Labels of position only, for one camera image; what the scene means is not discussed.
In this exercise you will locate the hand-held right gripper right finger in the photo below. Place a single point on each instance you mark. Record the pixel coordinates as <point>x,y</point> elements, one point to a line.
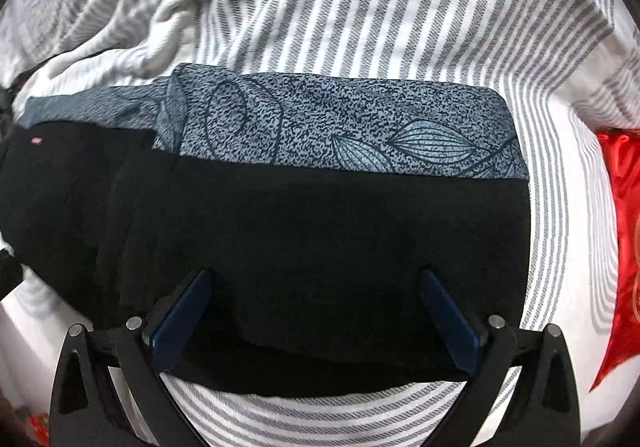
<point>450,322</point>

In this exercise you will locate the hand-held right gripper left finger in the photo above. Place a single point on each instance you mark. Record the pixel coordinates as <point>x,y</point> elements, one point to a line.
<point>180,322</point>

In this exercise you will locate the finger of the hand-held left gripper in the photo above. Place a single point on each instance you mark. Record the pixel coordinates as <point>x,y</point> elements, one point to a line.
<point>7,274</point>

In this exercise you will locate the black pants with floral band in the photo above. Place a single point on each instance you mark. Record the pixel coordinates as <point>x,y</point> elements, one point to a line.
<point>325,237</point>

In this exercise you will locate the grey striped bed sheet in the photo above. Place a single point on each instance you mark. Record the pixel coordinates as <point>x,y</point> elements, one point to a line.
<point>555,227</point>

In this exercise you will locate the red embroidered satin cushion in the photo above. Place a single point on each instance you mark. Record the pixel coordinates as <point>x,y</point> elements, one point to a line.
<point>617,227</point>

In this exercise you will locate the grey striped quilt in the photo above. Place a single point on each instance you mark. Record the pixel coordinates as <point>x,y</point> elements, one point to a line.
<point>125,2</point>

